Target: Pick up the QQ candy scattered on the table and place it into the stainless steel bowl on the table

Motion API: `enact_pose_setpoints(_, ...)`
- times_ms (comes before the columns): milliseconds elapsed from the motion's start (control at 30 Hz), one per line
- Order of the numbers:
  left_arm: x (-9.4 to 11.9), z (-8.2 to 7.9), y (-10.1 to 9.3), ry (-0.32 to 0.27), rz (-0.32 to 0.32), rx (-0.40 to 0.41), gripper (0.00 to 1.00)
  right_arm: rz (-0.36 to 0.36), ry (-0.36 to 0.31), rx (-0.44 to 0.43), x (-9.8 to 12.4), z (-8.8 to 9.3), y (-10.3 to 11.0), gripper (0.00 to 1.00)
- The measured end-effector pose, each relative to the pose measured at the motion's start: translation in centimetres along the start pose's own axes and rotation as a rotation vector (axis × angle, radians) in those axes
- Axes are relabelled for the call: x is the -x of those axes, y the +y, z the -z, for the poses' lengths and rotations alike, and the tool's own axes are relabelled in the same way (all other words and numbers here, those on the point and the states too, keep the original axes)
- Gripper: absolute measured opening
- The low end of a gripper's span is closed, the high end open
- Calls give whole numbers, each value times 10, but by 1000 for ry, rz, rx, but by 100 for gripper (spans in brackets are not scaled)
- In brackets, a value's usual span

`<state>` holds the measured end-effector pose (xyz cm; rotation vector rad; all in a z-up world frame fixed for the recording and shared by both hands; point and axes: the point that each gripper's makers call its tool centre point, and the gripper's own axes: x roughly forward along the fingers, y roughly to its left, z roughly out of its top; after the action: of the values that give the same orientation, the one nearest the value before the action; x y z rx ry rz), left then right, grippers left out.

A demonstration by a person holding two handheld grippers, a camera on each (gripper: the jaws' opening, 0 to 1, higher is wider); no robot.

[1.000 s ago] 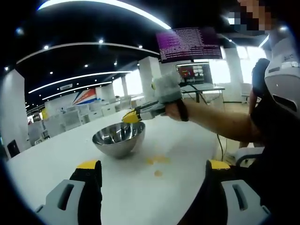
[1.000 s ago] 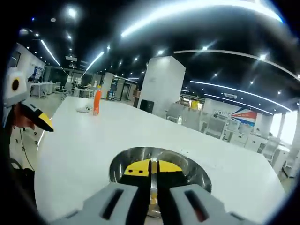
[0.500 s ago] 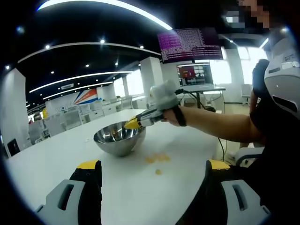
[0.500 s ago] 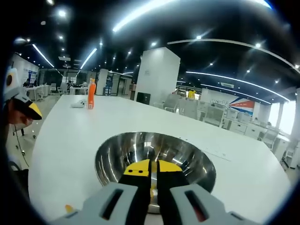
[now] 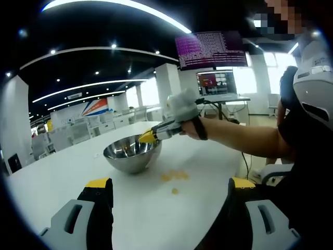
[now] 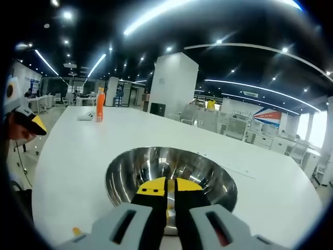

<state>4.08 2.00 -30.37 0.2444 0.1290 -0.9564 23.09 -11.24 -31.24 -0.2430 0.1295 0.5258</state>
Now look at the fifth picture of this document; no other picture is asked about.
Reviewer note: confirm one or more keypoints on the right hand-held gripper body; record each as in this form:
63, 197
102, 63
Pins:
182, 106

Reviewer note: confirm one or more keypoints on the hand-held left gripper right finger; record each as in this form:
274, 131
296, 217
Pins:
260, 221

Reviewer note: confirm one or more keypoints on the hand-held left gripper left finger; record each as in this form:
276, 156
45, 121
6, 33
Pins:
99, 208

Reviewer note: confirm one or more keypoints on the pile of yellow QQ candies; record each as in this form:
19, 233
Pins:
179, 175

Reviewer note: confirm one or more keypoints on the stainless steel bowl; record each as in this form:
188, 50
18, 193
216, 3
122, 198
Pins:
130, 164

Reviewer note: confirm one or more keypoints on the person's right hand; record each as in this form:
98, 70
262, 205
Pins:
190, 130

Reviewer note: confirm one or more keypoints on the small computer monitor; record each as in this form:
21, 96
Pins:
216, 83

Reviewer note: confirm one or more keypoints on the white table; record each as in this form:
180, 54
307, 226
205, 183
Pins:
65, 177

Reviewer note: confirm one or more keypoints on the monitor stand desk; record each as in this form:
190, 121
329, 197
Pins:
234, 98

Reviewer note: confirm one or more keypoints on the white office chair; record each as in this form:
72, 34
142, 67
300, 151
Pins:
275, 169
273, 104

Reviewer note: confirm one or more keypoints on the person's dark clothing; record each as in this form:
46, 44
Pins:
312, 195

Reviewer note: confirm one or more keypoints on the large purple screen monitor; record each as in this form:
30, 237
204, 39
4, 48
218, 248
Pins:
208, 49

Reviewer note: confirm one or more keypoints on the row of white office desks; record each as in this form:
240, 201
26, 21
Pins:
78, 130

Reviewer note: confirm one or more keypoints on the curved ceiling light strip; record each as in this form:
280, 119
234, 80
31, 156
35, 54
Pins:
179, 23

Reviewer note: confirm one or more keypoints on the black box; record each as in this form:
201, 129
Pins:
14, 162

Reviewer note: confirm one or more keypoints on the white chest device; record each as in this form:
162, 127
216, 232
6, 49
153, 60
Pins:
312, 86

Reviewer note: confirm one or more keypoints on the red blue wall banner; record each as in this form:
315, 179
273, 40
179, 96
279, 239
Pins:
96, 106

